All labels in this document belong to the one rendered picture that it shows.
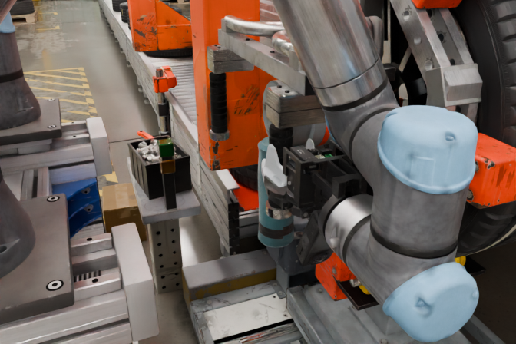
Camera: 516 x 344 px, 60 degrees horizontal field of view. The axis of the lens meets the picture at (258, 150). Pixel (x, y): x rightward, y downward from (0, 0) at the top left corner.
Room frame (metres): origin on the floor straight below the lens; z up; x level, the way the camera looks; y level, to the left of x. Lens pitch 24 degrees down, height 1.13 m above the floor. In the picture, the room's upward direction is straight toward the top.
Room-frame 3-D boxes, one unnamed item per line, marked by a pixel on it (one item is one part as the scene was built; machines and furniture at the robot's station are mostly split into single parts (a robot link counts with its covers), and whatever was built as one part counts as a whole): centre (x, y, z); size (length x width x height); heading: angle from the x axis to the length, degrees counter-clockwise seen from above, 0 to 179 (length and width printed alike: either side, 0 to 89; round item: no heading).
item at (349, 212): (0.41, -0.11, 0.85); 0.08 x 0.05 x 0.08; 111
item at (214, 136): (0.94, 0.09, 0.83); 0.04 x 0.04 x 0.16
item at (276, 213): (0.62, -0.03, 0.83); 0.04 x 0.04 x 0.16
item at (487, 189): (0.57, -0.31, 0.85); 0.09 x 0.08 x 0.07; 21
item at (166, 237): (1.34, 0.33, 0.21); 0.10 x 0.10 x 0.42; 21
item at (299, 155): (0.49, -0.08, 0.86); 0.12 x 0.08 x 0.09; 21
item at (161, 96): (2.41, 0.53, 0.30); 0.09 x 0.05 x 0.50; 21
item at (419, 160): (0.36, -0.14, 0.95); 0.11 x 0.08 x 0.11; 7
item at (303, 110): (0.63, -0.06, 0.93); 0.09 x 0.05 x 0.05; 111
